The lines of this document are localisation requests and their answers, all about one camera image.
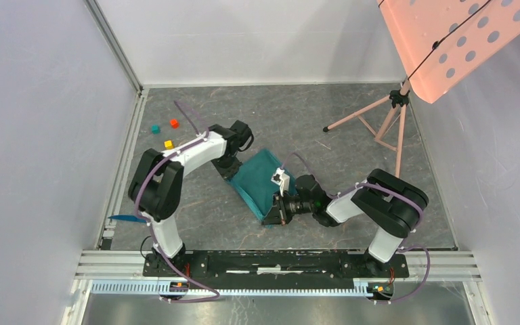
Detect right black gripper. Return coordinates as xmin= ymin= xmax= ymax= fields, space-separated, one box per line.
xmin=262 ymin=190 xmax=315 ymax=227

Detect blue knife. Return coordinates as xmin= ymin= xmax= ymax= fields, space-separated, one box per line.
xmin=109 ymin=215 xmax=146 ymax=223

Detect yellow cube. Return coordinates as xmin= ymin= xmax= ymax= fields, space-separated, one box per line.
xmin=163 ymin=140 xmax=175 ymax=150

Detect pink tripod stand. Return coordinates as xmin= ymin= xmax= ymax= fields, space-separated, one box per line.
xmin=322 ymin=78 xmax=412 ymax=177

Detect pink perforated panel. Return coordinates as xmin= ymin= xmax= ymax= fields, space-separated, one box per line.
xmin=377 ymin=0 xmax=520 ymax=104

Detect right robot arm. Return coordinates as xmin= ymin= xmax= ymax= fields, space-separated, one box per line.
xmin=261 ymin=169 xmax=429 ymax=276

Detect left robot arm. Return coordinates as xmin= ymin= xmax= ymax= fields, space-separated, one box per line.
xmin=128 ymin=121 xmax=254 ymax=276

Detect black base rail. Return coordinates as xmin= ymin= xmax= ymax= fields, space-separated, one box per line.
xmin=143 ymin=249 xmax=410 ymax=290

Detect orange cube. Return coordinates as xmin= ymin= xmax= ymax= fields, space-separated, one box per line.
xmin=169 ymin=119 xmax=179 ymax=129

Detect teal cloth napkin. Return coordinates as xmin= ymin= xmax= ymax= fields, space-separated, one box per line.
xmin=228 ymin=148 xmax=282 ymax=222

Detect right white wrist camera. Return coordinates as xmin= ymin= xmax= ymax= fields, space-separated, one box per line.
xmin=271 ymin=168 xmax=290 ymax=196

